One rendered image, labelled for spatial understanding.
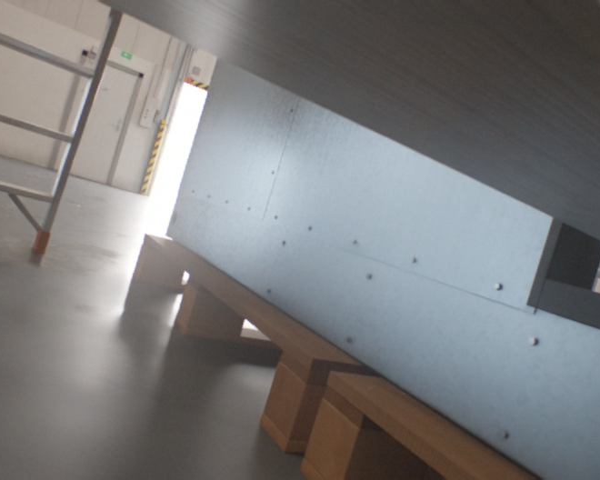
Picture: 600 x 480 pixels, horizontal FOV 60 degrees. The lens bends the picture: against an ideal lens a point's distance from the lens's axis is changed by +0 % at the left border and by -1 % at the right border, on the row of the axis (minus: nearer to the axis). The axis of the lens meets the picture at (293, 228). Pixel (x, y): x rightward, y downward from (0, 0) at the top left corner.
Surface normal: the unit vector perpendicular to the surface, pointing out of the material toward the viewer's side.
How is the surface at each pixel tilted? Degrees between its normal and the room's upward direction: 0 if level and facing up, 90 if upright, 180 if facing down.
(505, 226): 90
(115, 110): 90
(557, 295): 90
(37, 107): 90
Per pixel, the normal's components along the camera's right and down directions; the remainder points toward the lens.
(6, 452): 0.29, -0.96
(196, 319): 0.47, 0.15
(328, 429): -0.83, -0.25
